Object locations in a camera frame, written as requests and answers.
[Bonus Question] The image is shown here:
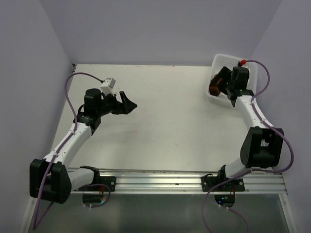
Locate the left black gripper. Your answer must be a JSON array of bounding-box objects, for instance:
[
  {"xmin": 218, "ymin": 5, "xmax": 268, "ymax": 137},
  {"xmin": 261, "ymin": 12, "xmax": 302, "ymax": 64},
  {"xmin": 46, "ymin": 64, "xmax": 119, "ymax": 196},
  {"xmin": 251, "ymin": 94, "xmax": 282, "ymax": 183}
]
[{"xmin": 96, "ymin": 91, "xmax": 137, "ymax": 117}]

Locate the brown towel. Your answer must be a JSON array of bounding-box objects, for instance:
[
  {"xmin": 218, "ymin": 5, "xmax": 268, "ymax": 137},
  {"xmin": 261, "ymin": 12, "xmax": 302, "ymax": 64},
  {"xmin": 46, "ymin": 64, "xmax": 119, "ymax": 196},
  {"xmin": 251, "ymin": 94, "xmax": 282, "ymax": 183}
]
[{"xmin": 208, "ymin": 78, "xmax": 221, "ymax": 97}]

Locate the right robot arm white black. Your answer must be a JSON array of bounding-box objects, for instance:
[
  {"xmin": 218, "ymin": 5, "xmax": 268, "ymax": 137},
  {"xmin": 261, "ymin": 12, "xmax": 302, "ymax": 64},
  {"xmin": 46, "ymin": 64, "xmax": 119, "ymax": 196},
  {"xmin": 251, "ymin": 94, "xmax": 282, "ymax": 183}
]
[{"xmin": 209, "ymin": 66, "xmax": 284, "ymax": 191}]

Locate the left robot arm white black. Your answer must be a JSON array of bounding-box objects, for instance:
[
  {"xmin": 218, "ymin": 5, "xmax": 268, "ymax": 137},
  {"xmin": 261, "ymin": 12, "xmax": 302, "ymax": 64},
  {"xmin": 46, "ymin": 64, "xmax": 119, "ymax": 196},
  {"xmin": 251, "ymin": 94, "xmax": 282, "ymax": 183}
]
[{"xmin": 29, "ymin": 88, "xmax": 137, "ymax": 204}]

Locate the white plastic basket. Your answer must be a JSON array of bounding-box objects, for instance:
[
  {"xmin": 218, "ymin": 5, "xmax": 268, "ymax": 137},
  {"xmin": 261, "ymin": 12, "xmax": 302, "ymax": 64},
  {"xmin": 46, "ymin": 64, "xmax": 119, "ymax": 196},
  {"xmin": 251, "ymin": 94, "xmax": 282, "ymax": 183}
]
[{"xmin": 206, "ymin": 54, "xmax": 258, "ymax": 108}]

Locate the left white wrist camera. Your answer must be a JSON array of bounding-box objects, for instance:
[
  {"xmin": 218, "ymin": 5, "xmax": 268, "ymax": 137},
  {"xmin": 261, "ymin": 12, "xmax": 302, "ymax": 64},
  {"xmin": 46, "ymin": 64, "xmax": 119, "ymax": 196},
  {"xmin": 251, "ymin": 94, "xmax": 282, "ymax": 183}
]
[{"xmin": 100, "ymin": 78, "xmax": 116, "ymax": 96}]

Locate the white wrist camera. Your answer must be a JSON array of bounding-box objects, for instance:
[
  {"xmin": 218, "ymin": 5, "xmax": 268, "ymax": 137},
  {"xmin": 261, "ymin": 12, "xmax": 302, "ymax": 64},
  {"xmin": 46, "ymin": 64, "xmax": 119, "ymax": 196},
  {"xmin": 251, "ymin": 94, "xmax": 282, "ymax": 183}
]
[
  {"xmin": 237, "ymin": 59, "xmax": 250, "ymax": 71},
  {"xmin": 100, "ymin": 78, "xmax": 116, "ymax": 96}
]

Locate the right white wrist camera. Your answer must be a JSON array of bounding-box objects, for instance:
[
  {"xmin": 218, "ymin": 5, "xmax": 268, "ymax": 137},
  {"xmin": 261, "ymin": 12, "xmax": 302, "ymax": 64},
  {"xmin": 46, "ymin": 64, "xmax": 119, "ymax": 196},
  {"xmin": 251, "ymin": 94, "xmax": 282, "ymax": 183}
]
[{"xmin": 237, "ymin": 59, "xmax": 250, "ymax": 71}]

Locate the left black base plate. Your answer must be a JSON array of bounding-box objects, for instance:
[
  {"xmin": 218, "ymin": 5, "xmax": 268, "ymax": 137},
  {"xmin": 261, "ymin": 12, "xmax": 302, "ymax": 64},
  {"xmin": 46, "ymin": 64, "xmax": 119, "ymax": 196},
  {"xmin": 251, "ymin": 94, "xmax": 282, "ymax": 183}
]
[{"xmin": 94, "ymin": 176, "xmax": 116, "ymax": 192}]

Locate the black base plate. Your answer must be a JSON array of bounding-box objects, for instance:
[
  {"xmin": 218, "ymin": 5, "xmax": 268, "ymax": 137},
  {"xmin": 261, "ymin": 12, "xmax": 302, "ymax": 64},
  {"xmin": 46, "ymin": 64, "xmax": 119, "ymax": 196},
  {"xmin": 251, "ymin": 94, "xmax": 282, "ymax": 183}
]
[
  {"xmin": 94, "ymin": 176, "xmax": 116, "ymax": 192},
  {"xmin": 201, "ymin": 173, "xmax": 245, "ymax": 192}
]

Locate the aluminium mounting rail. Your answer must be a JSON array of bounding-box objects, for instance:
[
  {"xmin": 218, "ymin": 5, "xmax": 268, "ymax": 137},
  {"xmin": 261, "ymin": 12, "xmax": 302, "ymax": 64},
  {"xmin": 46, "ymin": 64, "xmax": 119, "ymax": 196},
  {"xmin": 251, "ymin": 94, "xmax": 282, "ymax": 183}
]
[{"xmin": 34, "ymin": 169, "xmax": 287, "ymax": 195}]

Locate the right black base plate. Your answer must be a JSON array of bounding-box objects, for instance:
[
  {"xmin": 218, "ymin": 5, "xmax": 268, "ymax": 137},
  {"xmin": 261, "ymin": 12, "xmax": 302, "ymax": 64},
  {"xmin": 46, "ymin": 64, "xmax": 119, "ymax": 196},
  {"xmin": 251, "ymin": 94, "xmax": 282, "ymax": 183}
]
[{"xmin": 201, "ymin": 173, "xmax": 245, "ymax": 192}]

